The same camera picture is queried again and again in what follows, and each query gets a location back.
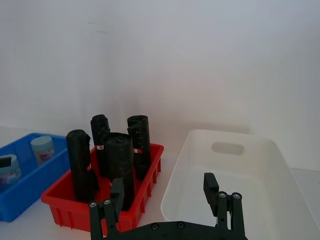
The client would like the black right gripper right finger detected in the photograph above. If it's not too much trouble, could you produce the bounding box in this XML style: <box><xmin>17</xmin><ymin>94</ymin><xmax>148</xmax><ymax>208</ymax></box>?
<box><xmin>203</xmin><ymin>172</ymin><xmax>248</xmax><ymax>238</ymax></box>

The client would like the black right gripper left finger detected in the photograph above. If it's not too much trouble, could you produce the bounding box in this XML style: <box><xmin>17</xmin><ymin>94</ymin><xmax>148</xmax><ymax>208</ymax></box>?
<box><xmin>88</xmin><ymin>177</ymin><xmax>125</xmax><ymax>240</ymax></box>

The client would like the red plastic bin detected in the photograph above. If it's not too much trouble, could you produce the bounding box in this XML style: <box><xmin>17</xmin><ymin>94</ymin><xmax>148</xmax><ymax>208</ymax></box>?
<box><xmin>40</xmin><ymin>143</ymin><xmax>165</xmax><ymax>232</ymax></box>

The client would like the black bag roll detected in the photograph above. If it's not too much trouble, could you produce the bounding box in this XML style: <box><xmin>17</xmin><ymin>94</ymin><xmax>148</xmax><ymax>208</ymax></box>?
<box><xmin>90</xmin><ymin>114</ymin><xmax>112</xmax><ymax>179</ymax></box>
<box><xmin>126</xmin><ymin>115</ymin><xmax>152</xmax><ymax>182</ymax></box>
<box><xmin>65</xmin><ymin>129</ymin><xmax>100</xmax><ymax>204</ymax></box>
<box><xmin>104</xmin><ymin>132</ymin><xmax>136</xmax><ymax>211</ymax></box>

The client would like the blue plastic bin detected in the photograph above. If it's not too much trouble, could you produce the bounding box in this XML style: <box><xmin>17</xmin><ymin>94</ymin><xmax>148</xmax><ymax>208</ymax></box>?
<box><xmin>0</xmin><ymin>132</ymin><xmax>72</xmax><ymax>223</ymax></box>

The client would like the pale blue jar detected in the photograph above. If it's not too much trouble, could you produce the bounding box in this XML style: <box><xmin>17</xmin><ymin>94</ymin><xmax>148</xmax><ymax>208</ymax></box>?
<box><xmin>0</xmin><ymin>154</ymin><xmax>22</xmax><ymax>186</ymax></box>
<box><xmin>30</xmin><ymin>136</ymin><xmax>55</xmax><ymax>166</ymax></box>

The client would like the white plastic bin with handle hole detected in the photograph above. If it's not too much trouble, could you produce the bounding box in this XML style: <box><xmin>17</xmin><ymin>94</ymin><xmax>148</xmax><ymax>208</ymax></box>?
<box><xmin>161</xmin><ymin>129</ymin><xmax>320</xmax><ymax>240</ymax></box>

